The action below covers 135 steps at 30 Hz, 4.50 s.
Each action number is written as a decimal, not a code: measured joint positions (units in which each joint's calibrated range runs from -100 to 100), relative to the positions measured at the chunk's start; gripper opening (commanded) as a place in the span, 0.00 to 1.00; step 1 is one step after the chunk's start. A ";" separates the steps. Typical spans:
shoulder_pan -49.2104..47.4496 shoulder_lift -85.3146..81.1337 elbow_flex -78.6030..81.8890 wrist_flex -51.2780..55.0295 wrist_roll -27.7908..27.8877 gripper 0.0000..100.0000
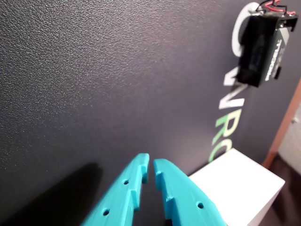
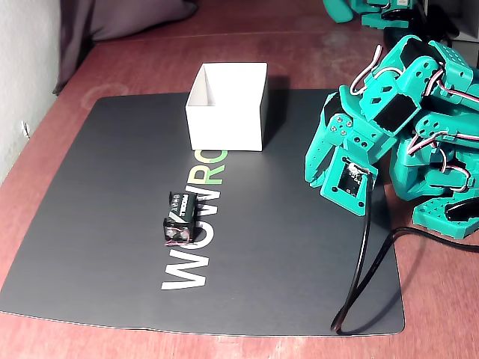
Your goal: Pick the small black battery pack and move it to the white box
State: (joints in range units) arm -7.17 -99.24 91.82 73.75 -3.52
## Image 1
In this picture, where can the black mat with WOWRO print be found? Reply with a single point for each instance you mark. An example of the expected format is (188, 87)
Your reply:
(94, 82)

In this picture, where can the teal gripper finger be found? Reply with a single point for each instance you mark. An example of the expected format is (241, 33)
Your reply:
(183, 200)
(117, 200)

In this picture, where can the white open box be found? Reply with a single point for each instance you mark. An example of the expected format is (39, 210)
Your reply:
(235, 188)

